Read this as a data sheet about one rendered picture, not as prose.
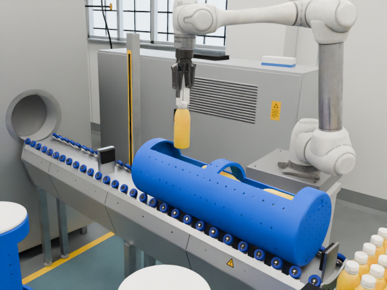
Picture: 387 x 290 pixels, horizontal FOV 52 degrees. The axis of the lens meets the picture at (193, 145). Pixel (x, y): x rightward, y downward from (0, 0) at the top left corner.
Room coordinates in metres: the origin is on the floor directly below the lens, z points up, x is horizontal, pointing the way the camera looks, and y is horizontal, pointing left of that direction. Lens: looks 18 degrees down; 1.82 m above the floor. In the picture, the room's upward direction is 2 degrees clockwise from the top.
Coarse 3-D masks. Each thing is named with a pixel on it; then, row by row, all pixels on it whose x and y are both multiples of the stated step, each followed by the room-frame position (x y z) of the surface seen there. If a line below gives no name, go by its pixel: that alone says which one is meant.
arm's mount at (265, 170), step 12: (264, 156) 2.10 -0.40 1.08; (276, 156) 2.11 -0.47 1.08; (288, 156) 2.12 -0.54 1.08; (252, 168) 1.91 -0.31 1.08; (264, 168) 1.92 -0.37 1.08; (276, 168) 1.92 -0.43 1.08; (264, 180) 1.87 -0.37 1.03; (276, 180) 1.83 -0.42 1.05; (288, 180) 1.80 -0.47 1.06; (300, 180) 1.77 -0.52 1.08; (312, 180) 1.78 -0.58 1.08; (324, 180) 1.79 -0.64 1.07; (336, 180) 1.95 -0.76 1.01
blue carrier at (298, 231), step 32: (160, 160) 1.68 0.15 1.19; (192, 160) 1.86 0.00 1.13; (224, 160) 1.59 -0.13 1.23; (160, 192) 1.62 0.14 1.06; (192, 192) 1.49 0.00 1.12; (224, 192) 1.41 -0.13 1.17; (256, 192) 1.34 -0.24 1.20; (288, 192) 1.50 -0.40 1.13; (320, 192) 1.29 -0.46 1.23; (224, 224) 1.38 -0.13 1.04; (256, 224) 1.28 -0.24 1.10; (288, 224) 1.21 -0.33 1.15; (320, 224) 1.31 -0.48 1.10; (288, 256) 1.20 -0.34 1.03
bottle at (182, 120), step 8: (176, 112) 1.66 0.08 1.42; (184, 112) 1.65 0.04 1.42; (176, 120) 1.65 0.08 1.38; (184, 120) 1.64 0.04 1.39; (176, 128) 1.65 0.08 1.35; (184, 128) 1.64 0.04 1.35; (176, 136) 1.65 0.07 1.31; (184, 136) 1.64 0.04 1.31; (176, 144) 1.65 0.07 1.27; (184, 144) 1.64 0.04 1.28
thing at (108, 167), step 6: (102, 150) 2.10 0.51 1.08; (108, 150) 2.11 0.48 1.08; (114, 150) 2.14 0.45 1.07; (102, 156) 2.08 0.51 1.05; (108, 156) 2.11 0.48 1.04; (114, 156) 2.14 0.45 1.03; (102, 162) 2.08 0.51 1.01; (108, 162) 2.11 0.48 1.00; (114, 162) 2.16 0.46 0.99; (102, 168) 2.09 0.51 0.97; (108, 168) 2.13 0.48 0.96; (114, 168) 2.16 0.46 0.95
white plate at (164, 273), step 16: (144, 272) 1.07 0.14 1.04; (160, 272) 1.07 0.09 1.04; (176, 272) 1.07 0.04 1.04; (192, 272) 1.08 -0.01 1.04; (128, 288) 0.99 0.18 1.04; (144, 288) 0.99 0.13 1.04; (160, 288) 0.99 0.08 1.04; (176, 288) 1.00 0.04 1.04; (192, 288) 1.00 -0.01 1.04; (208, 288) 1.00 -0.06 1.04
